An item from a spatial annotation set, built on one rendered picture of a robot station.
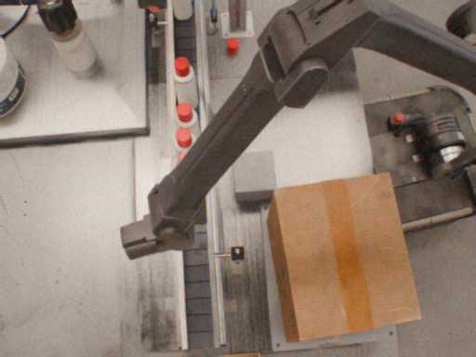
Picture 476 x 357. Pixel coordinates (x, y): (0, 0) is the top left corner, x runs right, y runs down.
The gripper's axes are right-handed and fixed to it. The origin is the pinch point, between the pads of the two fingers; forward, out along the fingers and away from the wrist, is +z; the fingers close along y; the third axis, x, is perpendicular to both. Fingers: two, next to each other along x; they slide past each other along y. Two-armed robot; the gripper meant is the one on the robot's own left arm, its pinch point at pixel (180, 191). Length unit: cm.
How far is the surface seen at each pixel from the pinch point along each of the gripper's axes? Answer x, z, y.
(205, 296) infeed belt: 27.6, 2.2, -3.4
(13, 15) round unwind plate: -34, 55, 48
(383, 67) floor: 3, 135, -88
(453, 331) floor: 94, 58, -99
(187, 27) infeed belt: -27, 49, -2
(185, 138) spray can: -9.1, 6.4, -1.4
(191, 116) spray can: -12.4, 11.6, -2.8
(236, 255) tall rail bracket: 15.9, 0.0, -10.8
